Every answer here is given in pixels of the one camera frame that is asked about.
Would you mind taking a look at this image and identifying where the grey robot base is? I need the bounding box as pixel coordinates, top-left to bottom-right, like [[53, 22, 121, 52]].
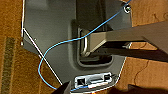
[[20, 0, 134, 91]]

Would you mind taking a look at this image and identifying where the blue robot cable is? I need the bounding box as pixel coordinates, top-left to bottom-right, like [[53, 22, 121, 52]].
[[37, 1, 134, 91]]

